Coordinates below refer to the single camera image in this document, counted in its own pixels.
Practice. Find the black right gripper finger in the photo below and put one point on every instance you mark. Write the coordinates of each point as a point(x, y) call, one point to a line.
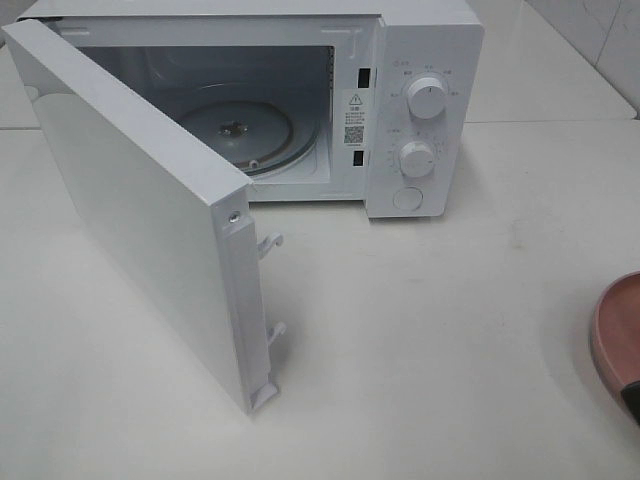
point(630, 395)

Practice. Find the pink plate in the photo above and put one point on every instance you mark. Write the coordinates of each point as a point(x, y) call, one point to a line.
point(614, 336)

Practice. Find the round white door button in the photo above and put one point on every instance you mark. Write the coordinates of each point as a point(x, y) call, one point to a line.
point(408, 199)

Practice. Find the white timer knob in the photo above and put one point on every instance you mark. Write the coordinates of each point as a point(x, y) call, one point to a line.
point(416, 159)

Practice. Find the white microwave door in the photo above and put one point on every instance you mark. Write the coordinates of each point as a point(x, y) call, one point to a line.
point(172, 213)

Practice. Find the upper white power knob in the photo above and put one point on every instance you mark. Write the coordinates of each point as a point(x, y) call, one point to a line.
point(426, 96)

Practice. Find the white microwave oven body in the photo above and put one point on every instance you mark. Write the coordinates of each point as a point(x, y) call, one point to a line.
point(346, 62)

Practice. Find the glass microwave turntable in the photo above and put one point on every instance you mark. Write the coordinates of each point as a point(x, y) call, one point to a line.
point(255, 137)

